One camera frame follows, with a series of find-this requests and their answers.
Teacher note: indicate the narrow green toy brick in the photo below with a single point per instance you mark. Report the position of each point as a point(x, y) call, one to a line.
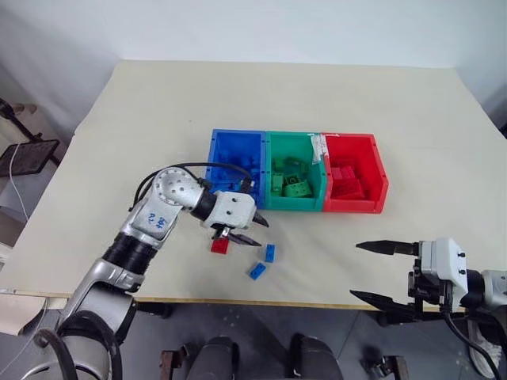
point(276, 184)

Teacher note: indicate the red plastic bin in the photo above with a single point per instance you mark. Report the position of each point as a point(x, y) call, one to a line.
point(368, 166)

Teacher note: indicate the blue plastic bin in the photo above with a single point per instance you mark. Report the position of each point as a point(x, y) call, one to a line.
point(222, 146)

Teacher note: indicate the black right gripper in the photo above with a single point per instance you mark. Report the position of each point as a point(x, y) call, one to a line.
point(429, 291)

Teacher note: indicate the green plastic bin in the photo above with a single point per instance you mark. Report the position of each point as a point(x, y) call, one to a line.
point(293, 202)

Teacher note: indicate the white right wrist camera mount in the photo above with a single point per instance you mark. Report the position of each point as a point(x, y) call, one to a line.
point(445, 261)

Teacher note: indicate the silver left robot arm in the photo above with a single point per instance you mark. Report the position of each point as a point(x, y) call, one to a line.
point(119, 277)

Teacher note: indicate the red toy brick pile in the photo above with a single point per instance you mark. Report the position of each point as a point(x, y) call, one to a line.
point(342, 172)

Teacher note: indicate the large green toy brick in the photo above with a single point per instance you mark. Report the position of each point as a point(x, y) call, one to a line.
point(298, 186)

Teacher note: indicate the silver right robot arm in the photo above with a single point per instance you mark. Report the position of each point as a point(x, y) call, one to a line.
point(491, 287)

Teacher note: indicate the blue toy brick pile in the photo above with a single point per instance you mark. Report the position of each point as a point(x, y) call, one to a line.
point(243, 164)

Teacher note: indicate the black tripod stand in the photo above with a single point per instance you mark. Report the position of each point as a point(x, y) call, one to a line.
point(16, 118)

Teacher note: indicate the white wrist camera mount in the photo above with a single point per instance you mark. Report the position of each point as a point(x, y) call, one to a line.
point(445, 261)
point(231, 210)

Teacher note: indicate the clear tape strip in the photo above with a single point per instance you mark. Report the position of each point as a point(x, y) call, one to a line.
point(318, 148)

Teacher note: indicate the black mesh stand tray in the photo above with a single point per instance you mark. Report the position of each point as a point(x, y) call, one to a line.
point(29, 156)

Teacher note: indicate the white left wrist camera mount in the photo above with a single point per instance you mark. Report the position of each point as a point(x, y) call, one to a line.
point(231, 210)

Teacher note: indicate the green toy brick pile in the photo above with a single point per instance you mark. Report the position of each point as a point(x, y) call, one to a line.
point(297, 164)

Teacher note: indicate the small green toy brick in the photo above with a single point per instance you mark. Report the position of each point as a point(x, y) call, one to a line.
point(278, 164)

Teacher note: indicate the large red toy brick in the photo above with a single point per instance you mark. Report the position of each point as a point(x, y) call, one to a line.
point(346, 189)

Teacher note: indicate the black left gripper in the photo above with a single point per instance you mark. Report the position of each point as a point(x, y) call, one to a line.
point(218, 232)

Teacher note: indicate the dark rounded shape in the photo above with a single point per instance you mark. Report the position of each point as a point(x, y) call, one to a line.
point(218, 358)
point(317, 358)

